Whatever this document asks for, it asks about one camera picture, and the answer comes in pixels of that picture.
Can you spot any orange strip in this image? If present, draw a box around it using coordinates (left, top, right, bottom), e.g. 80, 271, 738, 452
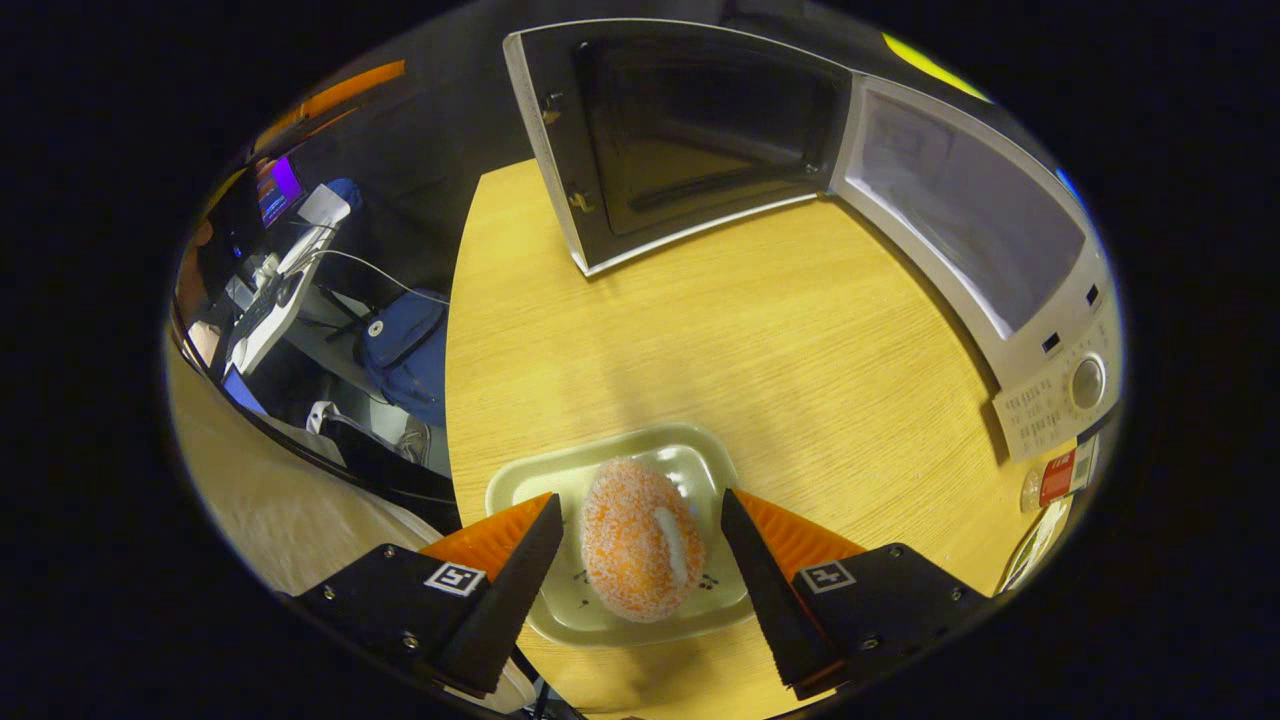
252, 58, 407, 153

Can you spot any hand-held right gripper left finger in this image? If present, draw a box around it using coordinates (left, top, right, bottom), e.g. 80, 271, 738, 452
290, 493, 566, 698

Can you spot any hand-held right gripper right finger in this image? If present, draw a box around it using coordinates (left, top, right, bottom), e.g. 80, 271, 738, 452
720, 488, 986, 701

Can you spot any computer monitor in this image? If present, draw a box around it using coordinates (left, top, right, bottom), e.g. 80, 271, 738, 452
255, 155, 306, 229

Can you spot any clear bottle with red label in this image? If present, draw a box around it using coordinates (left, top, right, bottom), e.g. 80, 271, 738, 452
1020, 432, 1101, 514

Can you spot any blue backpack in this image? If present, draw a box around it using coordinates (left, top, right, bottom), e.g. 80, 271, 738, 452
360, 290, 451, 429

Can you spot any pale green tray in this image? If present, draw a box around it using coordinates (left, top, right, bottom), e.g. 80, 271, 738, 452
485, 423, 753, 647

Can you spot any white microwave oven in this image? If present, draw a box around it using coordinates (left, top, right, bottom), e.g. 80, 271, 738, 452
503, 18, 1123, 463

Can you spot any white divided dish of beans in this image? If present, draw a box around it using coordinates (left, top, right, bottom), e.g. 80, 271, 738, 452
1000, 497, 1073, 593

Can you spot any person's beige clothing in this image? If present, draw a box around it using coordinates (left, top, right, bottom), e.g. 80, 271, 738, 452
165, 340, 461, 601

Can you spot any orange sugared bun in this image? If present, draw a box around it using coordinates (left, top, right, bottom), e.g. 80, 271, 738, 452
580, 457, 707, 623

